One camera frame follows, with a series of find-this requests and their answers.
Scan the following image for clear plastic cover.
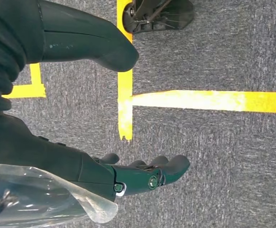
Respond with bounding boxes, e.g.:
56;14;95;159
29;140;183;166
0;163;119;228

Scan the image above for yellow floor tape square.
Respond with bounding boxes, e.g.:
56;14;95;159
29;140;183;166
117;0;276;142

